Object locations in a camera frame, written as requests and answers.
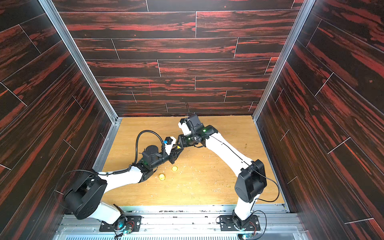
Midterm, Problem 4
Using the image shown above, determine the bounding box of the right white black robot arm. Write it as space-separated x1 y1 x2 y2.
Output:
178 115 267 229

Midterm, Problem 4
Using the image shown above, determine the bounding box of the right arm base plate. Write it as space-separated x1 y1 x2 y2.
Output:
216 215 261 231

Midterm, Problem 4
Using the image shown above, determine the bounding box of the aluminium corner post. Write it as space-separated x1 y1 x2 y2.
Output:
252 0 316 125
39 0 121 124

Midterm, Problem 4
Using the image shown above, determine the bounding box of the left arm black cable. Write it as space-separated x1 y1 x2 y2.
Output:
98 129 165 176

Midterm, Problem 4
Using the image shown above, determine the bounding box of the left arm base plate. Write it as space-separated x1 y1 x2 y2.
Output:
99 215 143 234

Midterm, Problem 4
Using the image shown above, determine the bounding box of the left aluminium corner post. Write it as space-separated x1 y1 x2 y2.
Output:
39 0 121 124

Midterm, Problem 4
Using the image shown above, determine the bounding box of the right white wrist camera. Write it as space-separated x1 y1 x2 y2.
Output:
178 118 192 136

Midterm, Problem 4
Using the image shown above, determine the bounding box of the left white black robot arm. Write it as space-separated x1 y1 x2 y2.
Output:
64 145 183 224

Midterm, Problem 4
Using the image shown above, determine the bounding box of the right aluminium corner post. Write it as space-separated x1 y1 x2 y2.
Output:
252 0 316 125

